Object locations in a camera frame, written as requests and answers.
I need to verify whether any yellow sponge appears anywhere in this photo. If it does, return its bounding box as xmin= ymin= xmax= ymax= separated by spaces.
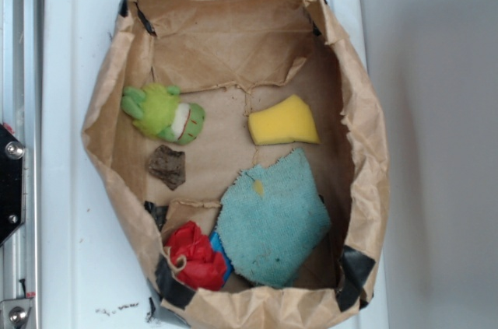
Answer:
xmin=248 ymin=95 xmax=320 ymax=145

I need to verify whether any brown paper bag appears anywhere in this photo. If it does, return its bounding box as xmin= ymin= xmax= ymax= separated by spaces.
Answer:
xmin=82 ymin=0 xmax=389 ymax=328

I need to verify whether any light blue towel cloth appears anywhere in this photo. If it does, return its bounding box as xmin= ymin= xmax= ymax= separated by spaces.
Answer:
xmin=216 ymin=148 xmax=331 ymax=289

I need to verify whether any dark brown scrubber pad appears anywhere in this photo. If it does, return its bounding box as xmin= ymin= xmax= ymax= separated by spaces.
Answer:
xmin=147 ymin=145 xmax=186 ymax=191

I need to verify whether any green frog plush toy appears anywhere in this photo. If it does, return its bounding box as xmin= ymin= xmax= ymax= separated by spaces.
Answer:
xmin=121 ymin=82 xmax=205 ymax=145

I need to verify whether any blue object under cloth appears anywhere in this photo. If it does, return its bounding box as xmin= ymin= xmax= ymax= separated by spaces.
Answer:
xmin=209 ymin=231 xmax=233 ymax=284

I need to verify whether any red crumpled plastic bag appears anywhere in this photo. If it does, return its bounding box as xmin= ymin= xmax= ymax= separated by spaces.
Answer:
xmin=164 ymin=221 xmax=227 ymax=291

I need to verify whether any white plastic bin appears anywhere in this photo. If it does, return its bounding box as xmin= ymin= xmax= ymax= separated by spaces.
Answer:
xmin=40 ymin=0 xmax=390 ymax=329

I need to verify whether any black metal bracket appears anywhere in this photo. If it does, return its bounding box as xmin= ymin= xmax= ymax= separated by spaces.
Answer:
xmin=0 ymin=124 xmax=26 ymax=247

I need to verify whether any aluminium frame rail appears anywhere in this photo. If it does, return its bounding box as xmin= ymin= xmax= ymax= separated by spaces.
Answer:
xmin=1 ymin=0 xmax=44 ymax=328

